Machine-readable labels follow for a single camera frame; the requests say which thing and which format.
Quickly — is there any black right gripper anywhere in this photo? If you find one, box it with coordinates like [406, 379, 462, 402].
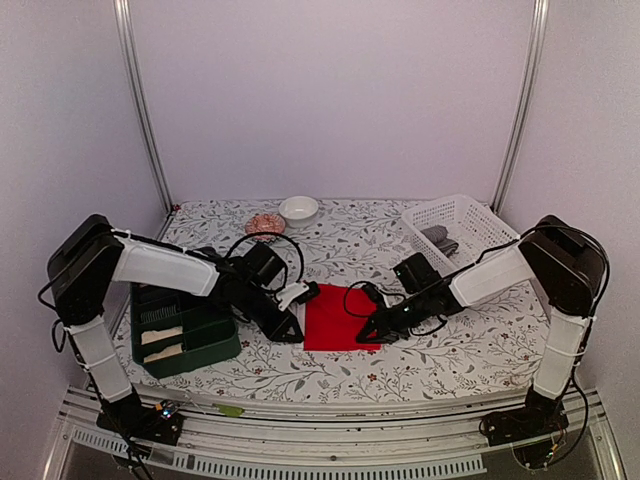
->
[356, 291, 431, 344]

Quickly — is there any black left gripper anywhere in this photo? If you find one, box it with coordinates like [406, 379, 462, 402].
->
[237, 282, 305, 343]

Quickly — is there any red garment with white print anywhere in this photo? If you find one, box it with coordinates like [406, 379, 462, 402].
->
[304, 284, 381, 352]

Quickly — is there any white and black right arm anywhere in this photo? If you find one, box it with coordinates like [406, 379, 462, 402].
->
[356, 215, 610, 446]

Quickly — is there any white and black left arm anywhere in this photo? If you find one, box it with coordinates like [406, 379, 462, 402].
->
[41, 214, 320, 445]

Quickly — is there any cream rolled underwear front slot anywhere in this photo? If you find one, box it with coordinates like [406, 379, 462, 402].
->
[143, 343, 183, 364]

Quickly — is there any grey striped rolled underwear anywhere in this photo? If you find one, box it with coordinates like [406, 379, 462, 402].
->
[140, 305, 178, 324]

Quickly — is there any cream rolled underwear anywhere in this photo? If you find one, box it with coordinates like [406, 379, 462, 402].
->
[140, 326, 183, 345]

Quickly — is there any pink patterned small bowl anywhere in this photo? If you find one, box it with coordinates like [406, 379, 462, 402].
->
[245, 213, 286, 242]

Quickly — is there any dark green divided organizer tray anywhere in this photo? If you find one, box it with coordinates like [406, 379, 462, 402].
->
[130, 284, 241, 379]

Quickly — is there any grey striped garment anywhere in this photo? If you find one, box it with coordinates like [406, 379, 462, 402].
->
[420, 225, 459, 258]

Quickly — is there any white ceramic bowl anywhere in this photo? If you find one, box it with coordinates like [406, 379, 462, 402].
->
[278, 196, 319, 229]

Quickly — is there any floral patterned table mat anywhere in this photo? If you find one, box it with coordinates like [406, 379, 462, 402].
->
[161, 199, 548, 404]

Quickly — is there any white plastic laundry basket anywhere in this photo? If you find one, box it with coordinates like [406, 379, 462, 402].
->
[401, 194, 518, 276]

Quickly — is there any green tape scrap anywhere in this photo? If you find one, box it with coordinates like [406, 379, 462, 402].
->
[214, 404, 245, 418]

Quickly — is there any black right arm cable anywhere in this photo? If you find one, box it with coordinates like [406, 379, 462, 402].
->
[342, 280, 451, 337]

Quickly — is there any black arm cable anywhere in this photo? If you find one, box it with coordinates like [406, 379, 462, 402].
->
[342, 280, 451, 337]
[224, 232, 306, 296]

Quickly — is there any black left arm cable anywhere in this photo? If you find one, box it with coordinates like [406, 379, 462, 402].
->
[224, 232, 306, 296]

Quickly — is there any aluminium front rail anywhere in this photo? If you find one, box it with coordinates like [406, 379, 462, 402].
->
[42, 384, 629, 480]

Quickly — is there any left aluminium frame post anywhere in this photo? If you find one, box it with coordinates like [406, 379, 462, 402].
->
[113, 0, 174, 215]

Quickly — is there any aluminium frame post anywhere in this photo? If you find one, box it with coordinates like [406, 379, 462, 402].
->
[113, 0, 174, 215]
[491, 0, 550, 215]

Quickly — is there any right aluminium frame post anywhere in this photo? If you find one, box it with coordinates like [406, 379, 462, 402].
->
[491, 0, 550, 215]

